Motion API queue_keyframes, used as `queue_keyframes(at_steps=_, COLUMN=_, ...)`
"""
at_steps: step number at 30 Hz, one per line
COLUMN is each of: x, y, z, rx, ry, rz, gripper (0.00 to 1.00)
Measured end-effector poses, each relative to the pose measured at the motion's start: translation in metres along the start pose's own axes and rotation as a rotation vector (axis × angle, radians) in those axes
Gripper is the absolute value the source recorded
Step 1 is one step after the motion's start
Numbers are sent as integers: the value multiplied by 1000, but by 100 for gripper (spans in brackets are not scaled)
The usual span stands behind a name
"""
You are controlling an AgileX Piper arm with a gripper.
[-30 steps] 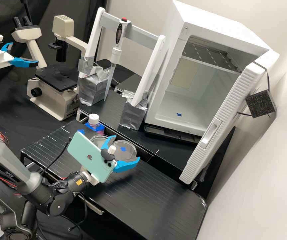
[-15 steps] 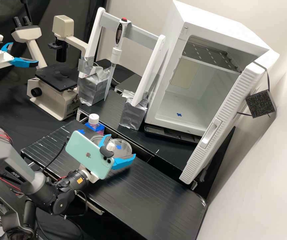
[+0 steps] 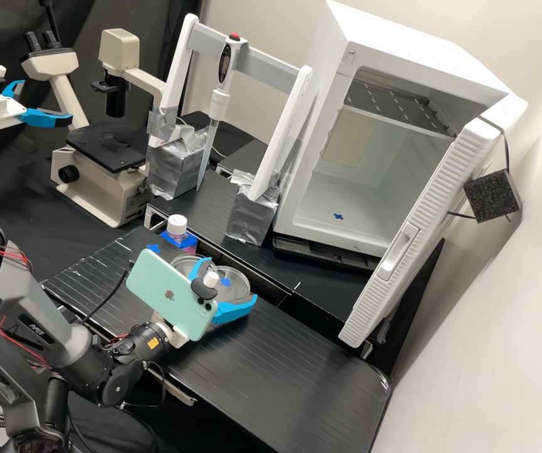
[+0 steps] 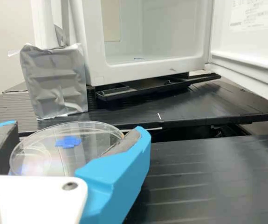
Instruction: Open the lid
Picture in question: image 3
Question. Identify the incubator door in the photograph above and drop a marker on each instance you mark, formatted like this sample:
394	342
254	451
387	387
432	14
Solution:
422	226

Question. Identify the black platform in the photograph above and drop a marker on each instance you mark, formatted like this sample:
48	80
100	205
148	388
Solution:
214	207
271	368

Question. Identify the white incubator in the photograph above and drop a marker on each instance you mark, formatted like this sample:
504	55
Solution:
393	56

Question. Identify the blue bottle holder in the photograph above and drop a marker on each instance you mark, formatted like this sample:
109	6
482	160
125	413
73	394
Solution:
188	245

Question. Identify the white pipette stand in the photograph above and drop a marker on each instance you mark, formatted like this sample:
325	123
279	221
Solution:
271	141

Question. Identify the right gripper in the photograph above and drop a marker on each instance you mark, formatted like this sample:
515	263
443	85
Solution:
173	332

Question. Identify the black tray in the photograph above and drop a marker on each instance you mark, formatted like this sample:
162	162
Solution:
318	250

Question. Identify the right wrist camera phone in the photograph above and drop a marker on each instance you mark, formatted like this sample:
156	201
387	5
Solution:
167	292

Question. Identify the petri dish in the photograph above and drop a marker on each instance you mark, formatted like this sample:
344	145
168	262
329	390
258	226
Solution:
232	283
183	264

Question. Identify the cream microscope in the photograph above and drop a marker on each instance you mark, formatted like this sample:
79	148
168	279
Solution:
96	174

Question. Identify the pipette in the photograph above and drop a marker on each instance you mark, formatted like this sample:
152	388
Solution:
219	99

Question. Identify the small bottle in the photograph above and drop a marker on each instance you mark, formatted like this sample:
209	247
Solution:
177	229

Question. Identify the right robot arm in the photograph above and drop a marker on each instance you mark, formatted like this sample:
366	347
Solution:
63	344

